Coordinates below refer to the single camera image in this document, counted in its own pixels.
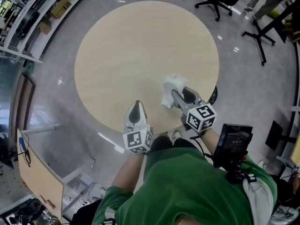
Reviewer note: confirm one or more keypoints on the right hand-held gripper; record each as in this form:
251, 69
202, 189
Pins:
201, 117

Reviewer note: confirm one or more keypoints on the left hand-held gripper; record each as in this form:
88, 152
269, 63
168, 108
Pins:
137, 140

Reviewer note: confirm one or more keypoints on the person's right forearm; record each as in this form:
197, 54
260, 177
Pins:
211, 142

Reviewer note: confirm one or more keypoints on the person's left forearm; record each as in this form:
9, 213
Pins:
127, 170

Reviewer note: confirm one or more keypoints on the black round stool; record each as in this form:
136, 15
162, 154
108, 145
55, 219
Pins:
213, 97

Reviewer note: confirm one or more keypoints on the person's white shoe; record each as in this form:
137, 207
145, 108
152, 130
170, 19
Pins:
177, 137

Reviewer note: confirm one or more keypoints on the person's black trousers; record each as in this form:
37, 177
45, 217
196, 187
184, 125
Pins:
164, 144

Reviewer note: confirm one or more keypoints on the black chest-mounted screen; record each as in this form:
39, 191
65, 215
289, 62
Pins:
234, 142

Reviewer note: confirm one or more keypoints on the round wooden table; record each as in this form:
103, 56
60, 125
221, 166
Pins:
140, 43

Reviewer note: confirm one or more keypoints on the person's green shirt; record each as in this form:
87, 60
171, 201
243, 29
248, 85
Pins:
187, 189

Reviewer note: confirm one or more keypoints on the black flat stand base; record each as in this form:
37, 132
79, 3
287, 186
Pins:
274, 135

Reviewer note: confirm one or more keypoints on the black rolling stand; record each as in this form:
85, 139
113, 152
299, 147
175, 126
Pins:
257, 35

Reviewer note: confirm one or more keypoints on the rectangular wooden desk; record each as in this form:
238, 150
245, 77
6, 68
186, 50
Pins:
39, 179

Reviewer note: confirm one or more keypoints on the brown wooden panel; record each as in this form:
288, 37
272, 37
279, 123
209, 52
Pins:
22, 102

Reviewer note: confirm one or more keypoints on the blue flat item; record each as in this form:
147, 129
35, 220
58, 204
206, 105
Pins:
22, 144

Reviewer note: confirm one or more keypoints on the green plastic container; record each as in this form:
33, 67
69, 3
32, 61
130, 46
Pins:
29, 69

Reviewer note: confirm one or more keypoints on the green bag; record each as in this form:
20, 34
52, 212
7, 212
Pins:
274, 13

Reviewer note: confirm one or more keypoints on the small cardboard box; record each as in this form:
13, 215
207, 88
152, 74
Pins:
45, 27

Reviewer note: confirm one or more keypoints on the large printed cardboard box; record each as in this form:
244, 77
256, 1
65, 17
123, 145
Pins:
60, 8

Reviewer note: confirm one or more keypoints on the white shelving unit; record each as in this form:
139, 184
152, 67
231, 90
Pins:
14, 32

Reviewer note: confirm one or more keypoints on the black screen mount clamp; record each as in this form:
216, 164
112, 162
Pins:
237, 172

